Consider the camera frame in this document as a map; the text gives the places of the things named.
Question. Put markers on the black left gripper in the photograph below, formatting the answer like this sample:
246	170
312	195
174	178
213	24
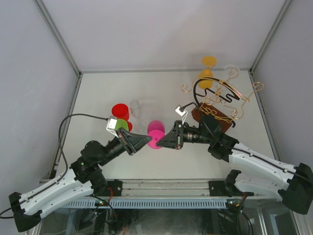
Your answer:
131	141

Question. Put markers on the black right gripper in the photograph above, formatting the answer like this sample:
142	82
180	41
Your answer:
172	140

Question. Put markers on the pink wine glass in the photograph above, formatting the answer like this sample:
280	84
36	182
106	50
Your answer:
156	130

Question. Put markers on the clear wine glass front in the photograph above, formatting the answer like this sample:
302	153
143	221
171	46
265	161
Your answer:
135	108

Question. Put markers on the clear wine glass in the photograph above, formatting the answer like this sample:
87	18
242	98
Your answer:
232	71
135	108

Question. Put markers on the green wine glass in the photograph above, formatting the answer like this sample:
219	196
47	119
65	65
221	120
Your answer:
121	123

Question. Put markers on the red wine glass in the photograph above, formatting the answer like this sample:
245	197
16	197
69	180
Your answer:
121	111

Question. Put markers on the clear wine glass back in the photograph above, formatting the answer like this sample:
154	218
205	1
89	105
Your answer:
232	71

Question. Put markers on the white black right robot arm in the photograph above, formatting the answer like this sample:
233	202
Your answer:
253	172

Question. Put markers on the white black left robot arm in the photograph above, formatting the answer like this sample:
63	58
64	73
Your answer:
84	177

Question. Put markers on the brown wooden rack base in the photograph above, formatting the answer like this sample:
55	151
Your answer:
225	122

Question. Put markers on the yellow wine glass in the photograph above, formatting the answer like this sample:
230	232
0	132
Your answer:
209	62

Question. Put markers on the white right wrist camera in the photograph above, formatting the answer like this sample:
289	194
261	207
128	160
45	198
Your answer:
182	112

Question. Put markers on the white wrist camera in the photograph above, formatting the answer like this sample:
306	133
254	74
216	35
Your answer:
182	112
112	121

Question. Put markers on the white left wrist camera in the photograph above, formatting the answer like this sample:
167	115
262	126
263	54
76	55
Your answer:
112	121

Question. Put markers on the aluminium mounting rail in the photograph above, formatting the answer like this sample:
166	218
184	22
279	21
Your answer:
143	188

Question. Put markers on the blue slotted cable duct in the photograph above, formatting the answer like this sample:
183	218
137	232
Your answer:
166	203

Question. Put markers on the gold wire glass rack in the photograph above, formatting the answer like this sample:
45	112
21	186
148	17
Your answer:
222	94

